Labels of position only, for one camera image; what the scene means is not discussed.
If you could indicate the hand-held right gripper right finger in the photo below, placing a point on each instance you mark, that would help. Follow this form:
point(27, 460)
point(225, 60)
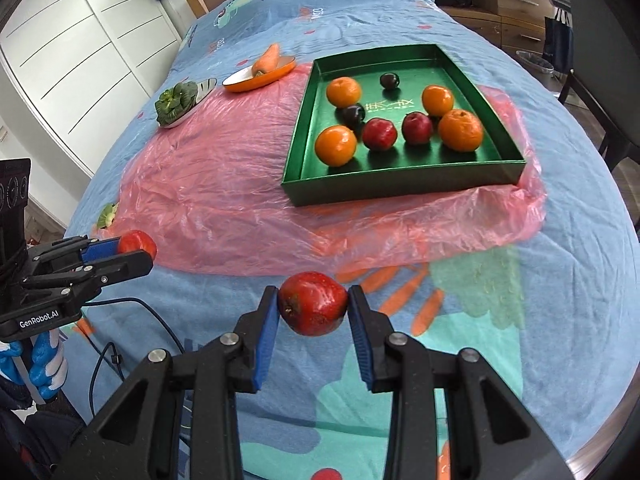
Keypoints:
point(360, 340)

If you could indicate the orange plate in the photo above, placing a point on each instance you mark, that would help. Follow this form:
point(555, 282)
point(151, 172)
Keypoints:
point(240, 83)

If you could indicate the grey office chair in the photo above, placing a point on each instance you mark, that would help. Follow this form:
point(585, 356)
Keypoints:
point(600, 35)

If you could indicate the green tray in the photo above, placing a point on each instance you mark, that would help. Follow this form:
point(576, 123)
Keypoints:
point(390, 176)

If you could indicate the green bok choy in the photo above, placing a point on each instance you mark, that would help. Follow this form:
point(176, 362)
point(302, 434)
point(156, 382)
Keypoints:
point(175, 102)

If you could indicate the white wardrobe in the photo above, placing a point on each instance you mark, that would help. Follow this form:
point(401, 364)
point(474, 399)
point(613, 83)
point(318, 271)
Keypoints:
point(75, 60)

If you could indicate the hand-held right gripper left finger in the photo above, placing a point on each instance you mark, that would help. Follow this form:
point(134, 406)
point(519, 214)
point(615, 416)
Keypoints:
point(267, 340)

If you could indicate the person's left forearm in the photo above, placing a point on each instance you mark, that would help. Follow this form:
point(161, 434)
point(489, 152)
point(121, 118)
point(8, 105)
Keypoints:
point(30, 435)

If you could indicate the trash bin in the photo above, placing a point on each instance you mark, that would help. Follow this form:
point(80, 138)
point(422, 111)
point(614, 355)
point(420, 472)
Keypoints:
point(535, 62)

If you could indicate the carrot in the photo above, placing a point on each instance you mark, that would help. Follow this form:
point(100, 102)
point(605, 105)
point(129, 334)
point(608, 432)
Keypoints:
point(267, 60)

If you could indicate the dark plum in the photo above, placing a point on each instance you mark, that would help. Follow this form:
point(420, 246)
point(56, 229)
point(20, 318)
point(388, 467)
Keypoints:
point(353, 115)
point(389, 80)

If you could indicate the red plum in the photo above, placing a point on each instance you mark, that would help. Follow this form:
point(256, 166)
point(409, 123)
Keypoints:
point(417, 127)
point(139, 241)
point(380, 133)
point(312, 305)

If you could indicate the wooden drawer cabinet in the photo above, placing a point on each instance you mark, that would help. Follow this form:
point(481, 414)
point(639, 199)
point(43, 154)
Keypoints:
point(520, 0)

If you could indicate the person's left hand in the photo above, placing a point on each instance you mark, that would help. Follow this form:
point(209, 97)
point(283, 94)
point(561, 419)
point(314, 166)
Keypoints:
point(47, 360)

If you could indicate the white plate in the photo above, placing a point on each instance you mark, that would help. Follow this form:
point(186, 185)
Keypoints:
point(205, 87)

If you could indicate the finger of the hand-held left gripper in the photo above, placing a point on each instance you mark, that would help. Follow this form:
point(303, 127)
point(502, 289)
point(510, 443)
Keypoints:
point(97, 250)
point(125, 263)

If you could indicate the pink plastic sheet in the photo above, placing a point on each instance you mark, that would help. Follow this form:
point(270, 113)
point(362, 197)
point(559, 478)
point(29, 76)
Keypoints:
point(215, 185)

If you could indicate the orange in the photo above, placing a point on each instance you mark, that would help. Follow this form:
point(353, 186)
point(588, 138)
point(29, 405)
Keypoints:
point(461, 130)
point(438, 100)
point(336, 145)
point(344, 91)

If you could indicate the black hanging bag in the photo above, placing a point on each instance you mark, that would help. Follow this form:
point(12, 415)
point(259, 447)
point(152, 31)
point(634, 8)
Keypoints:
point(557, 42)

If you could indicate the pale bok choy piece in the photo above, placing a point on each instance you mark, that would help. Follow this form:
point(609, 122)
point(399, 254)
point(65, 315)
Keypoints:
point(107, 216)

